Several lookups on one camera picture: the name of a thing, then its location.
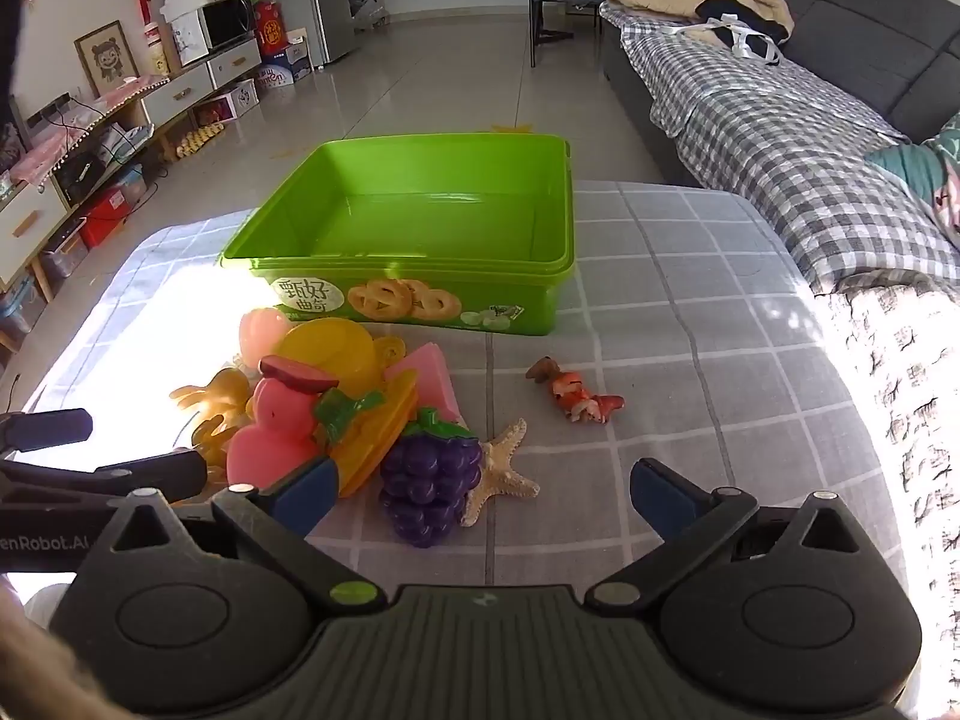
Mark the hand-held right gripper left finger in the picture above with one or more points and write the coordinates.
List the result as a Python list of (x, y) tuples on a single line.
[(309, 490)]

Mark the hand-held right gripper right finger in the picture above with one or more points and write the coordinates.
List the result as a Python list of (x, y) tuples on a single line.
[(660, 493)]

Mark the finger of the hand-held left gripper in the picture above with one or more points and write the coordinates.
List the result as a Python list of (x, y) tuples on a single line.
[(45, 429), (112, 475)]

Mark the pink plastic toy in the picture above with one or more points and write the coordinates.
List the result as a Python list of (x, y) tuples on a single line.
[(274, 427)]

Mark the orange toy plate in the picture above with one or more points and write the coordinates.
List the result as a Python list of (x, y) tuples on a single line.
[(379, 435)]

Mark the purple toy grapes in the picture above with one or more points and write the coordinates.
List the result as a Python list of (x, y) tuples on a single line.
[(431, 476)]

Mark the amber toy hand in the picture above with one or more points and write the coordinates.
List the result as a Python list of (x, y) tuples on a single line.
[(206, 394), (208, 442)]

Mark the green plastic box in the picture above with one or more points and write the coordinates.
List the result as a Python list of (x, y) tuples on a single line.
[(450, 240)]

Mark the person's left forearm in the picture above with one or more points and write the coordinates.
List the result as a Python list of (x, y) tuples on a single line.
[(26, 652)]

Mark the dark red toy slice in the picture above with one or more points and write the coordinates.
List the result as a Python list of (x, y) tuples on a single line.
[(292, 373)]

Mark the orange toy shrimp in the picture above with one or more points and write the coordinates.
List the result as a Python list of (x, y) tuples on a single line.
[(574, 392)]

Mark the yellow plastic bowl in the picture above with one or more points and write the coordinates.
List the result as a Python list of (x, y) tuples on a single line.
[(330, 351)]

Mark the beige starfish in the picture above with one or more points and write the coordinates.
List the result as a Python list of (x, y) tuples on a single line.
[(499, 472)]

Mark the pink clear capsule ball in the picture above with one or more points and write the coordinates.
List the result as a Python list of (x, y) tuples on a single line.
[(261, 330)]

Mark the grey checked tablecloth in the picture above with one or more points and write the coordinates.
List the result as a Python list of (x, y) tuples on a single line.
[(675, 315)]

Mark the white patterned cloth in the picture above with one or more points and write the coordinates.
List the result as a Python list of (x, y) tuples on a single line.
[(900, 405)]

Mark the row of yellow bottles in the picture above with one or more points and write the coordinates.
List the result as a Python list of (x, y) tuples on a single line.
[(196, 139)]

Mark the white tv cabinet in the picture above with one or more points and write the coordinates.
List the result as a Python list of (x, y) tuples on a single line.
[(180, 94)]

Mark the grey checked blanket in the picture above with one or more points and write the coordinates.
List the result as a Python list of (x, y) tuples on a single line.
[(750, 127)]

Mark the framed cartoon picture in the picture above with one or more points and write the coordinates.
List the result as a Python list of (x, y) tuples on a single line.
[(110, 58)]

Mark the white cardboard box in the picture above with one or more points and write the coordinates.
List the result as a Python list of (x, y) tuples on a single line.
[(234, 100)]

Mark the teal patterned cushion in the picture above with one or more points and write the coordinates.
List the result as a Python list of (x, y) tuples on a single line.
[(919, 169)]

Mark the microwave oven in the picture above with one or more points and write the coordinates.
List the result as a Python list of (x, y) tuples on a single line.
[(227, 21)]

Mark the red gift box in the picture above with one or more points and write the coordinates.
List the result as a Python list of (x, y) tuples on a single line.
[(270, 28)]

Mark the black garment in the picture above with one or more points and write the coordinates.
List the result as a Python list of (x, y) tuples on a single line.
[(742, 19)]

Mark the dark grey sofa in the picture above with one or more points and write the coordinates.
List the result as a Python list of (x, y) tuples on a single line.
[(862, 37)]

